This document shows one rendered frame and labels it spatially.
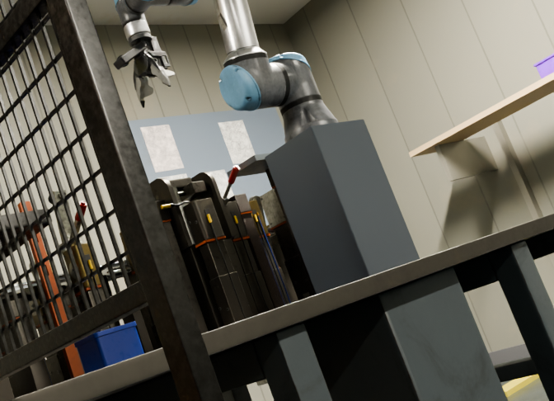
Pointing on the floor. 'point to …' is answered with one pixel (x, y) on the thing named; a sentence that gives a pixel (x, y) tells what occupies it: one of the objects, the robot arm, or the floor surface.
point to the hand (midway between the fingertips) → (154, 97)
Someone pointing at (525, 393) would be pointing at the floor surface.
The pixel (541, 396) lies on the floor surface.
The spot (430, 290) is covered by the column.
